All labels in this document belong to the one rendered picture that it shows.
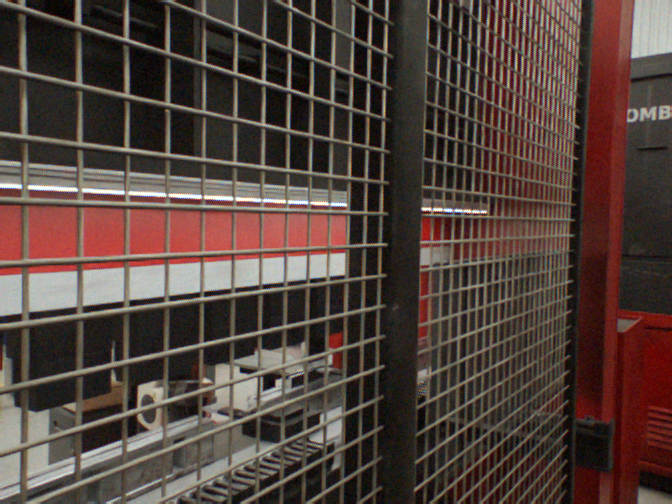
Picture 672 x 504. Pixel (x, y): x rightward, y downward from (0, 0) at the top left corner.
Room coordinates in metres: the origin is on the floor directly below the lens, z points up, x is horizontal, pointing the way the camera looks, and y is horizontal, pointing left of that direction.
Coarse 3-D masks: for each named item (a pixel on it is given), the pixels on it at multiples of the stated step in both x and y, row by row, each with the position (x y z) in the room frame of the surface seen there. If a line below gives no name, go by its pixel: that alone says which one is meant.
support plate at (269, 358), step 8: (256, 352) 1.96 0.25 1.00; (264, 352) 1.96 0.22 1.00; (272, 352) 1.95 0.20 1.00; (240, 360) 1.84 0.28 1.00; (248, 360) 1.84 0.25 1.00; (256, 360) 1.85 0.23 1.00; (264, 360) 1.85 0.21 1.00; (272, 360) 1.85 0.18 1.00; (280, 360) 1.85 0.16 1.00; (248, 368) 1.79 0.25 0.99; (256, 368) 1.77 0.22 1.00; (288, 368) 1.76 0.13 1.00; (296, 368) 1.76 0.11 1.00
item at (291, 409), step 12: (204, 408) 1.37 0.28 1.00; (216, 408) 1.36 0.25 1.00; (228, 408) 1.37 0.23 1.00; (264, 408) 1.27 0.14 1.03; (288, 408) 1.27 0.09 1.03; (300, 408) 1.28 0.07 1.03; (252, 420) 1.24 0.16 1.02; (264, 420) 1.23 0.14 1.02; (276, 420) 1.23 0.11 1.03; (288, 420) 1.24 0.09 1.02; (300, 420) 1.24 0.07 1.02; (312, 420) 1.27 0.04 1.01; (252, 432) 1.24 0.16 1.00; (264, 432) 1.23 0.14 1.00; (276, 432) 1.21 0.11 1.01; (288, 432) 1.21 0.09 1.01; (300, 432) 1.24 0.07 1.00; (312, 432) 1.28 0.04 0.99; (288, 444) 1.21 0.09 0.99
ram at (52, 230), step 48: (0, 192) 0.99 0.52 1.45; (48, 192) 1.06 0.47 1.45; (0, 240) 0.99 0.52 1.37; (48, 240) 1.06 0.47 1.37; (96, 240) 1.13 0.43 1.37; (144, 240) 1.22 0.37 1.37; (192, 240) 1.32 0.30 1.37; (240, 240) 1.45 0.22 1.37; (288, 240) 1.60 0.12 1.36; (336, 240) 1.79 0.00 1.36; (0, 288) 0.99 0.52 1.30; (48, 288) 1.06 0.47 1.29; (96, 288) 1.13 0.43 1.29; (144, 288) 1.22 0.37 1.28; (192, 288) 1.32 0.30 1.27
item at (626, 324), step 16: (624, 320) 2.91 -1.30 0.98; (640, 320) 2.84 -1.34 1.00; (624, 336) 2.51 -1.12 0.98; (640, 336) 2.85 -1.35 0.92; (624, 352) 2.51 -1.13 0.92; (640, 352) 2.87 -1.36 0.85; (624, 368) 2.52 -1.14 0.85; (640, 368) 2.88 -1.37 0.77; (624, 384) 2.53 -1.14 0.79; (640, 384) 2.90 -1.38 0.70; (624, 400) 2.54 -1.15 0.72; (640, 400) 2.91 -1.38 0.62; (624, 416) 2.55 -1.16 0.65; (624, 432) 2.56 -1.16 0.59; (624, 448) 2.57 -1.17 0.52; (624, 464) 2.58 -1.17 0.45; (624, 480) 2.59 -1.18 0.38; (624, 496) 2.60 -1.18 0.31
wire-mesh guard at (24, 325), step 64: (0, 0) 0.25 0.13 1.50; (128, 0) 0.31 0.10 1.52; (448, 0) 0.61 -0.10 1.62; (512, 0) 0.76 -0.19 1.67; (576, 0) 1.02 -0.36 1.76; (128, 64) 0.31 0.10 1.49; (192, 64) 0.34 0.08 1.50; (320, 64) 0.44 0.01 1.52; (384, 64) 0.52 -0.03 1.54; (448, 64) 0.62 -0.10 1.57; (576, 64) 1.04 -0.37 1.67; (128, 128) 0.31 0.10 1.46; (384, 128) 0.52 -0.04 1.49; (512, 128) 0.79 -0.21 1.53; (128, 192) 0.31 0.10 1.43; (128, 256) 0.30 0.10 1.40; (192, 256) 0.34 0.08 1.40; (64, 320) 0.28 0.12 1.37; (128, 320) 0.31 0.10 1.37; (320, 320) 0.44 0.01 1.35; (448, 320) 0.64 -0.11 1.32; (512, 320) 0.81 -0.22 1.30; (448, 384) 0.64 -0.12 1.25; (256, 448) 0.39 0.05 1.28
